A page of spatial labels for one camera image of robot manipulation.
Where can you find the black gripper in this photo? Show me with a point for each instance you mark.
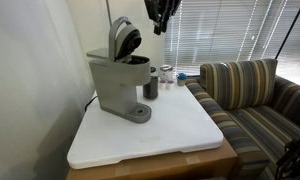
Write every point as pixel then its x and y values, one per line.
pixel 160 6

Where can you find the grey pod coffee maker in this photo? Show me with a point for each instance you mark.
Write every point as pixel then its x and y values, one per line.
pixel 120 83

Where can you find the glass jar with metal lid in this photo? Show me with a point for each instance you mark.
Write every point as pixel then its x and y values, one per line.
pixel 166 73

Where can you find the thin grey vertical pole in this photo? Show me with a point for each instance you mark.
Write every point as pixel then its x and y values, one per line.
pixel 108 8

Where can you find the small cup with blue contents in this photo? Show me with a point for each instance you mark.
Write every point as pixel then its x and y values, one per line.
pixel 181 80

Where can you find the white window blinds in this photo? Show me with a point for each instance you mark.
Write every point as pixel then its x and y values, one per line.
pixel 223 36

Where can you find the dark cylindrical tumbler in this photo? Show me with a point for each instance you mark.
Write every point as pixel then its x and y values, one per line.
pixel 151 88

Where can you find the striped sofa cushion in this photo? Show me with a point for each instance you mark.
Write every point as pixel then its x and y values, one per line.
pixel 240 83

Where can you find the black diagonal stand pole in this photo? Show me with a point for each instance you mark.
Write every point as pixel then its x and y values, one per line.
pixel 288 31

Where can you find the striped sofa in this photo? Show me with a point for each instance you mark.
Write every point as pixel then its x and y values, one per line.
pixel 256 126

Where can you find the brown cardboard box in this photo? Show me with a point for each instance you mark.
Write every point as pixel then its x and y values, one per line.
pixel 176 165

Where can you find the black metal frame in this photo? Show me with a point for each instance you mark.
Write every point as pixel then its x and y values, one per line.
pixel 295 156

